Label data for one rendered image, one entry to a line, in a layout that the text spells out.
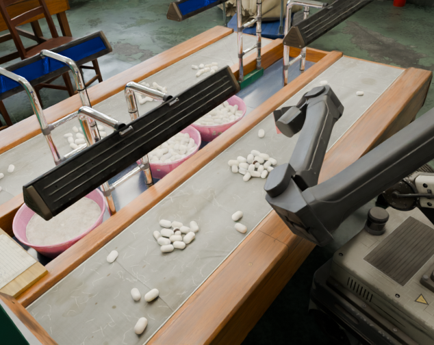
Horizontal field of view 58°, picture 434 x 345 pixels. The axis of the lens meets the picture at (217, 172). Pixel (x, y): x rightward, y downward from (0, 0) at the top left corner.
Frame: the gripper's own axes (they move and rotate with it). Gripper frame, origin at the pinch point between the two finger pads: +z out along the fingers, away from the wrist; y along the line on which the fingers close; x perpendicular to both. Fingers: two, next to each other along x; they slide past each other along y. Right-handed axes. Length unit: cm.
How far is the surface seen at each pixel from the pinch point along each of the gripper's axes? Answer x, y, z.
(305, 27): 34.9, 13.1, 4.9
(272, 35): 154, 69, 219
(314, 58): 56, 43, 75
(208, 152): 0.5, -25.3, 19.3
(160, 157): 3.2, -42.0, 25.6
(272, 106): 19.5, 4.4, 35.0
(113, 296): -39, -57, -10
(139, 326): -46, -50, -19
